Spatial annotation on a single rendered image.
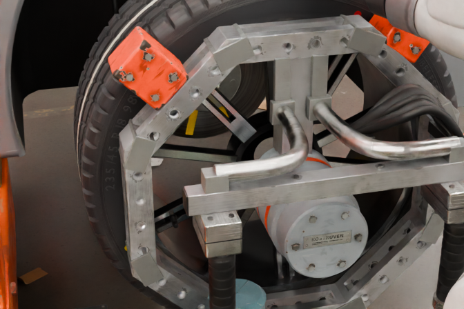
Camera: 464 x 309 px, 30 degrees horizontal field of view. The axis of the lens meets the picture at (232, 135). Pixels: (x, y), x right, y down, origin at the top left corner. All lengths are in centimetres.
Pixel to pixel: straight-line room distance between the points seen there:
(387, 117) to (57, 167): 224
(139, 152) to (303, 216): 26
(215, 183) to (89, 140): 32
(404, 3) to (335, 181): 25
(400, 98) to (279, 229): 26
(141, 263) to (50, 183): 189
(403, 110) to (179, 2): 38
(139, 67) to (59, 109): 264
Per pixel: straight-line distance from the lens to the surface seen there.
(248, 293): 135
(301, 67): 130
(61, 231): 296
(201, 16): 132
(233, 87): 185
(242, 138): 143
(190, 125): 191
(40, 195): 318
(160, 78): 125
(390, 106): 127
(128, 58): 123
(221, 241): 113
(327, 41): 129
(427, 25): 116
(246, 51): 126
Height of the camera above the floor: 153
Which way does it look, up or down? 26 degrees down
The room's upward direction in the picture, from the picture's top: 1 degrees counter-clockwise
